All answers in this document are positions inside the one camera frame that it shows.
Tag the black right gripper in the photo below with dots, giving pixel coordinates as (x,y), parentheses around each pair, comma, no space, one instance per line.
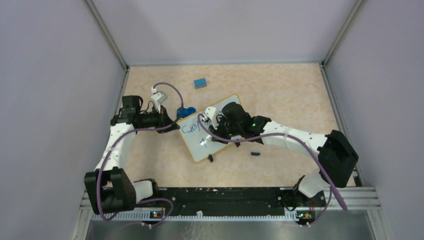
(217,132)

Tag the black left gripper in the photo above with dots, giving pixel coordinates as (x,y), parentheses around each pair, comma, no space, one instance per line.
(164,120)

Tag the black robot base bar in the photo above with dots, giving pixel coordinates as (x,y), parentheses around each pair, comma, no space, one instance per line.
(232,202)

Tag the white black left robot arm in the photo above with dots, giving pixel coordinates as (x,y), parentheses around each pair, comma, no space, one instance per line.
(108,187)

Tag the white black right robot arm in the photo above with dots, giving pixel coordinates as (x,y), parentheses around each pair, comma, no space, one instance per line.
(333,153)

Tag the blue toy wheel block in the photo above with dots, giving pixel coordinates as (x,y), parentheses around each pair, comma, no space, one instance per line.
(184,112)

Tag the black left board foot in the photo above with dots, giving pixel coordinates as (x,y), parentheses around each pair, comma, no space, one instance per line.
(210,158)

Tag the blue lego brick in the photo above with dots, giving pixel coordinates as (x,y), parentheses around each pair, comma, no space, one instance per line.
(200,83)

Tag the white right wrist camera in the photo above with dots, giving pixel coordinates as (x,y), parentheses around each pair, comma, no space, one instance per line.
(210,115)

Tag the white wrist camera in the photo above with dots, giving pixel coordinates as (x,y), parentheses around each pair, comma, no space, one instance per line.
(157,97)
(210,115)

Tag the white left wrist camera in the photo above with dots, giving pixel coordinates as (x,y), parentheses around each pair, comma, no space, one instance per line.
(157,97)

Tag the white cable duct strip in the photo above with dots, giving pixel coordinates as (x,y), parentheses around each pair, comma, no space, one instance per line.
(147,216)

